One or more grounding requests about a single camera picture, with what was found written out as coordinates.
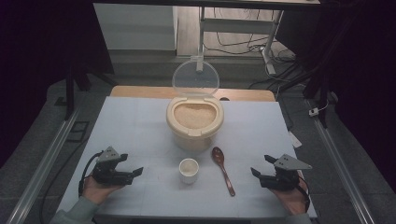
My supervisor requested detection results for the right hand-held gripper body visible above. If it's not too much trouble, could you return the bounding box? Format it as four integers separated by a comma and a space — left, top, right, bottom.
260, 153, 313, 191

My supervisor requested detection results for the white table cover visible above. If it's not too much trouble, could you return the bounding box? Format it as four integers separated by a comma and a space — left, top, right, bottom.
57, 95, 318, 218

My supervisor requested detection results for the white cabinet panel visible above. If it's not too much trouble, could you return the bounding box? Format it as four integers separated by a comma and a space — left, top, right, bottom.
92, 3, 177, 51

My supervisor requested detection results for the white desk frame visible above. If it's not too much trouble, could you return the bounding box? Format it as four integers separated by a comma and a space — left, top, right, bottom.
196, 0, 321, 76

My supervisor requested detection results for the clear round container lid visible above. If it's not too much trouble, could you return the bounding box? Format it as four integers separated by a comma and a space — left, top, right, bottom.
171, 59, 220, 97

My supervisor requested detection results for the white paper tag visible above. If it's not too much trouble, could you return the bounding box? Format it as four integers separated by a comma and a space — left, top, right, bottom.
288, 130, 304, 149

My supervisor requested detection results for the black stand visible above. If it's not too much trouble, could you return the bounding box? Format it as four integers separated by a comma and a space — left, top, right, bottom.
64, 59, 120, 121
303, 62, 332, 129

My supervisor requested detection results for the person's right hand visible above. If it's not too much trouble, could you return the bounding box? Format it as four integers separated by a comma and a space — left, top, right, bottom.
270, 169, 310, 217

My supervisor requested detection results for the person's left hand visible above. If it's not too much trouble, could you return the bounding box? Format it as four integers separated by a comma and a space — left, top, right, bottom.
82, 175, 124, 205

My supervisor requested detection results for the dark curtain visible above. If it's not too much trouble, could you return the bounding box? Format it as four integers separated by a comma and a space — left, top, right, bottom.
275, 0, 396, 194
0, 0, 115, 169

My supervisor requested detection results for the tangle of black floor cables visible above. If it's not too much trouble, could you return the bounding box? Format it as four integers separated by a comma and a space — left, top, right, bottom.
204, 7, 304, 91

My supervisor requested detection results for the long black floor cable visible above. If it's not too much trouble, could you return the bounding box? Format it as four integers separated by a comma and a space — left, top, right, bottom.
39, 136, 90, 224

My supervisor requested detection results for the aluminium floor rail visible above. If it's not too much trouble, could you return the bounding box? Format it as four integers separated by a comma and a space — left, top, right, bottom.
306, 99, 376, 224
6, 106, 80, 224

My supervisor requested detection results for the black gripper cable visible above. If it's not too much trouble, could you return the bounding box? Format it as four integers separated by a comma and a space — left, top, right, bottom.
297, 175, 312, 213
78, 151, 104, 198

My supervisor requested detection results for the uncooked rice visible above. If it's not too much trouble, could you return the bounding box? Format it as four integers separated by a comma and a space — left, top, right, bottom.
173, 103, 218, 131

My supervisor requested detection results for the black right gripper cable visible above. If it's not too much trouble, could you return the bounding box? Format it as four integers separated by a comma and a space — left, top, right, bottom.
297, 175, 312, 213

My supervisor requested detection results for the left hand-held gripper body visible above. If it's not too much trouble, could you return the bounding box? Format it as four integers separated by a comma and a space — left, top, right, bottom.
92, 146, 135, 187

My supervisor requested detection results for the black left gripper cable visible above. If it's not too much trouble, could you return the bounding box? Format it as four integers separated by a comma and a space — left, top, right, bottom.
78, 151, 104, 198

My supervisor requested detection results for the white cup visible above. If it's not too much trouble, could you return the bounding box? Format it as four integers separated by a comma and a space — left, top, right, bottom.
178, 158, 200, 185

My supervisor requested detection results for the brown wooden spoon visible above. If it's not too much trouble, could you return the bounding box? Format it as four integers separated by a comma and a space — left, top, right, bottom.
211, 147, 236, 198

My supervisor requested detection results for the cream plastic rice container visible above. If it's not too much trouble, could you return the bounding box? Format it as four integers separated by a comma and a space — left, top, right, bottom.
165, 95, 225, 152

